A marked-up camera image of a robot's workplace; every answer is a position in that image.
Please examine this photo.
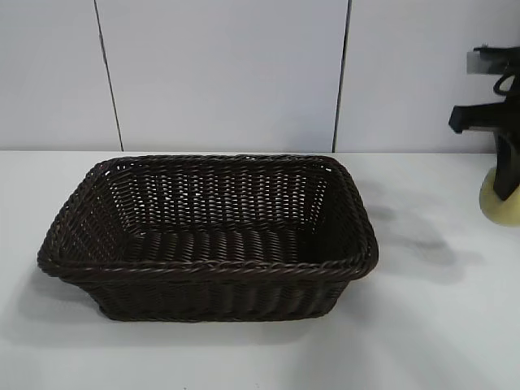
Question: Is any pale yellow egg yolk pastry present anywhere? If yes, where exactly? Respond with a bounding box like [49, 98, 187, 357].
[479, 170, 520, 227]

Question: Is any dark brown woven wicker basket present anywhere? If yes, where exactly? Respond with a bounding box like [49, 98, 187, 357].
[36, 153, 381, 324]

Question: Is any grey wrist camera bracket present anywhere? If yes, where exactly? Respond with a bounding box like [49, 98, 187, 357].
[466, 50, 488, 75]

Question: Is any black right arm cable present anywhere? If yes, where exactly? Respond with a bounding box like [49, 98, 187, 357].
[492, 72, 515, 95]

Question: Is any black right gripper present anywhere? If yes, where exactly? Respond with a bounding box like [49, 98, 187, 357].
[448, 45, 520, 202]

